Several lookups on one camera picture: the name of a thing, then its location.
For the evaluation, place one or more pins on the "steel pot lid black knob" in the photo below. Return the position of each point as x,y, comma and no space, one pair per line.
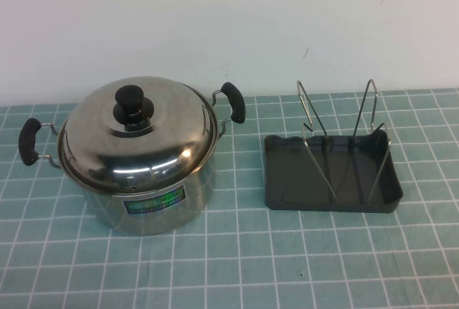
157,144

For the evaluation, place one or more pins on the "dark grey plastic drip tray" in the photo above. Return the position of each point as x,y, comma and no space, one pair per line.
290,176

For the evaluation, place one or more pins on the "green white checked tablecloth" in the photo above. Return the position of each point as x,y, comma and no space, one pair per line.
251,269

